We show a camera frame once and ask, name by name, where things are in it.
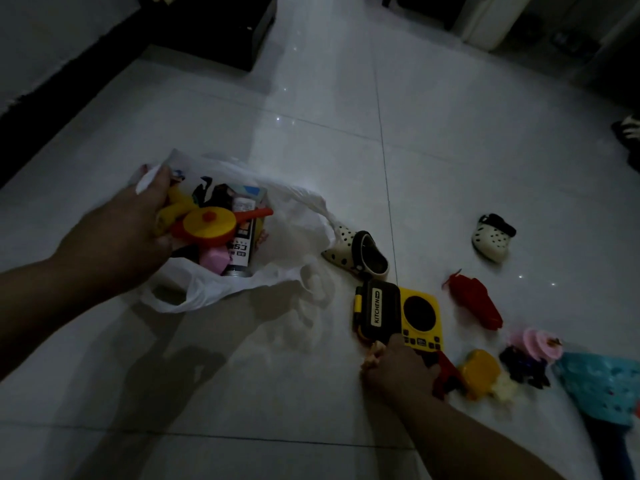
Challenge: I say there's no dark wooden table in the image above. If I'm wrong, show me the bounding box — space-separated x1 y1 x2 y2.
382 0 471 31

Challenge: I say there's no dark baby stroller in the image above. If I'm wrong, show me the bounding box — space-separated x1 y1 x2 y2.
611 112 640 173

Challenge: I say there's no person's left hand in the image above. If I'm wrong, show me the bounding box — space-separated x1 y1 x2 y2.
49 164 176 295

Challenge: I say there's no black cabinet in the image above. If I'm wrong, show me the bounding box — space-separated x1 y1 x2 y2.
145 0 279 71

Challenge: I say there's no pink cupcake toy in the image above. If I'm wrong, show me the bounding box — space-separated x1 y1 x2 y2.
509 327 563 365

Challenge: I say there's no black yellow device toy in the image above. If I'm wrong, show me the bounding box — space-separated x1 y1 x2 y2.
353 279 401 345

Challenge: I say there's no person's right forearm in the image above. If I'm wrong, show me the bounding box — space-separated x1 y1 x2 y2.
395 389 566 480

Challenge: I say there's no person's right hand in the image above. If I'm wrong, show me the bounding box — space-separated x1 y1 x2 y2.
361 333 443 405

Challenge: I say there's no red ladybug toy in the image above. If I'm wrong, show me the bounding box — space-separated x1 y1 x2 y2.
432 352 466 398

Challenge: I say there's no silver spray can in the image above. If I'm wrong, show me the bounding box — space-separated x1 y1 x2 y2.
222 197 266 278

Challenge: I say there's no cream clog shoe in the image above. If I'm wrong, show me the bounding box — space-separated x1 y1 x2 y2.
471 213 517 264
321 224 390 281

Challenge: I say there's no red plush toy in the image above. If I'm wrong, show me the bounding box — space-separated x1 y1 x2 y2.
442 269 503 331

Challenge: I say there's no yellow gourd toy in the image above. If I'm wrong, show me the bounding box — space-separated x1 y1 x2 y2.
457 349 502 401

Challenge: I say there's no teal perforated catch cup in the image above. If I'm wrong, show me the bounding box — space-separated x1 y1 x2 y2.
552 352 640 480

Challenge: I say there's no white plastic bag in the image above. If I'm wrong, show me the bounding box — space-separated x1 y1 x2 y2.
135 148 336 314

